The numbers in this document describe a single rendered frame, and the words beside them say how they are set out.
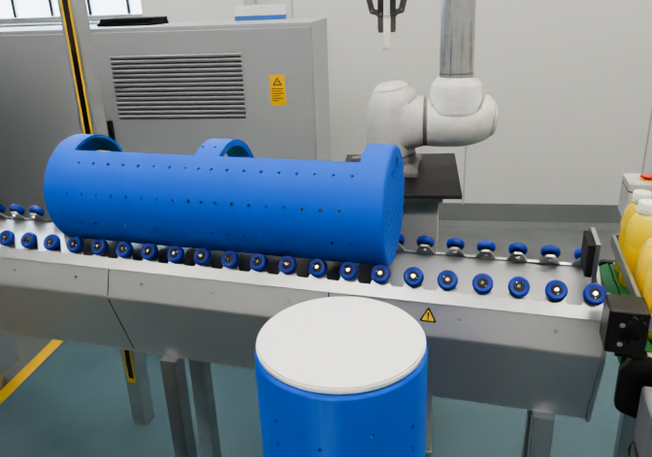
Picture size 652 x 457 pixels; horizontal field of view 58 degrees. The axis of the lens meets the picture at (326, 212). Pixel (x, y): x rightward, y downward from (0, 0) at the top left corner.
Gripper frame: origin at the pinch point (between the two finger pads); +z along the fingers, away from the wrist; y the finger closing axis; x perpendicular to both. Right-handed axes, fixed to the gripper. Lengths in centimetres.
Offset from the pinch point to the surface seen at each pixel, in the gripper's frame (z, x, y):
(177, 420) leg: 105, 0, 61
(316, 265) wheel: 51, 10, 17
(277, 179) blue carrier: 30.0, 8.2, 24.9
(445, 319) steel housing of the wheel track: 60, 19, -12
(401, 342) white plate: 43, 53, 0
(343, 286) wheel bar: 55, 12, 11
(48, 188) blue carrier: 35, -3, 85
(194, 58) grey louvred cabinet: 22, -148, 85
